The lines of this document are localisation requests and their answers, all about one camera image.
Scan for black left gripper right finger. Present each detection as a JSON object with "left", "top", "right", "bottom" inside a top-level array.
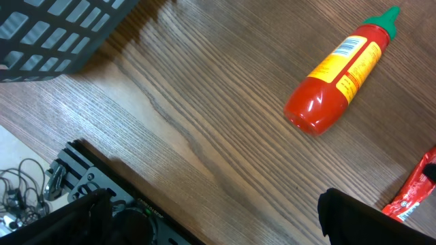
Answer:
[{"left": 317, "top": 188, "right": 435, "bottom": 245}]

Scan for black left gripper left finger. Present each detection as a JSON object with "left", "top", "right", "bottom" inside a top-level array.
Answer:
[{"left": 1, "top": 189, "right": 112, "bottom": 245}]

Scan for red stick sachet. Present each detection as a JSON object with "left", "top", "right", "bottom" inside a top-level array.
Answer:
[{"left": 382, "top": 147, "right": 435, "bottom": 223}]

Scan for red sauce bottle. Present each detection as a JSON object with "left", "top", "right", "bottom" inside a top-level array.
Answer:
[{"left": 283, "top": 6, "right": 401, "bottom": 135}]

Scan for grey plastic basket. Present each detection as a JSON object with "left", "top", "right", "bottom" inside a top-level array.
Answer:
[{"left": 1, "top": 0, "right": 138, "bottom": 83}]

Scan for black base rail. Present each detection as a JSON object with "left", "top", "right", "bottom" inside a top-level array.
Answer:
[{"left": 44, "top": 140, "right": 203, "bottom": 245}]

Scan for tangled black floor cables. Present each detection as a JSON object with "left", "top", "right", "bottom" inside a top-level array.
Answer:
[{"left": 0, "top": 158, "right": 50, "bottom": 235}]

